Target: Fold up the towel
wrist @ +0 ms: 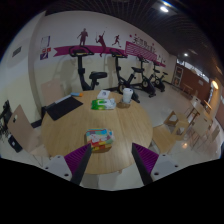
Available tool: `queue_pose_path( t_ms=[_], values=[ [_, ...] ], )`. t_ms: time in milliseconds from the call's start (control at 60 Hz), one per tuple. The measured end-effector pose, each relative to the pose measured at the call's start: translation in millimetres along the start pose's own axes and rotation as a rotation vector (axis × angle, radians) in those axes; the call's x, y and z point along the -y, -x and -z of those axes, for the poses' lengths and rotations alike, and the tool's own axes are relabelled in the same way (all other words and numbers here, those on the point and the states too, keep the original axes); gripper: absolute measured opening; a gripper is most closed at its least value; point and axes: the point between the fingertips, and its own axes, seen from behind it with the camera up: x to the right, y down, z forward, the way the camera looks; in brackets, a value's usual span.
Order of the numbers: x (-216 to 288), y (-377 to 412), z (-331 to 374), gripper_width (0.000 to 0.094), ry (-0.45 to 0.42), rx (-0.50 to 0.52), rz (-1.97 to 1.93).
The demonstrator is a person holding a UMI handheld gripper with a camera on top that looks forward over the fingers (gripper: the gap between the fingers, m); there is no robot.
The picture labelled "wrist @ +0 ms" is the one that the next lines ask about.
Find white cup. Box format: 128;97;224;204
121;87;134;105

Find group of wooden chairs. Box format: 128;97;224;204
151;94;223;156

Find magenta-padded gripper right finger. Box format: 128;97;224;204
131;143;184;186

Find colourful checkered towel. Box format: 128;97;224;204
85;128;116;153

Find white wall poster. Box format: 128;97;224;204
40;35;52;49

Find small white box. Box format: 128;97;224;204
96;89;111;100

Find green wet wipes pack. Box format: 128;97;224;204
90;98;117;111

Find black flat folio case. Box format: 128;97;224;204
44;95;84;122

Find ceiling lights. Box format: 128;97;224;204
159;1;221;91

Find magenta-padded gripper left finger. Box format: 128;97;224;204
42;143;93;186

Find purple and red wall poster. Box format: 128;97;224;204
39;47;53;61

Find magenta sports wall decal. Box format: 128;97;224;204
53;27;167;68

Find grey wall sign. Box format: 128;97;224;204
12;46;23;58

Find black exercise bike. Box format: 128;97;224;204
151;60;169;93
109;49;145;104
136;54;158;98
69;45;108;92

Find light wooden chair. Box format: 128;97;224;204
40;79;66;108
7;104;49;158

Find round wooden coaster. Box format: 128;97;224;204
116;100;132;109

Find wooden shelf unit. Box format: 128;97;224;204
173;65;184;88

